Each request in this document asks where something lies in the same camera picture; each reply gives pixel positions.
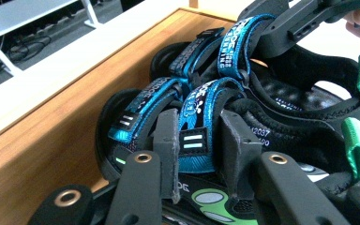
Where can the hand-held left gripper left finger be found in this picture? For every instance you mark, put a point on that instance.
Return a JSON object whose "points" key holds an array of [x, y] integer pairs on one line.
{"points": [[167, 150]]}

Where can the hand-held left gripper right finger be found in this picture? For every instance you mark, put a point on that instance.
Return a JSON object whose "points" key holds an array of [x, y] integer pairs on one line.
{"points": [[240, 150]]}

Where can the wooden box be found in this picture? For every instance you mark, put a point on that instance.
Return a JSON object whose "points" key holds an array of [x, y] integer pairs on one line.
{"points": [[59, 140]]}

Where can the white metal bench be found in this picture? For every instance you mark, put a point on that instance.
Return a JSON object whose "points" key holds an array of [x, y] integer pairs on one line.
{"points": [[12, 15]]}

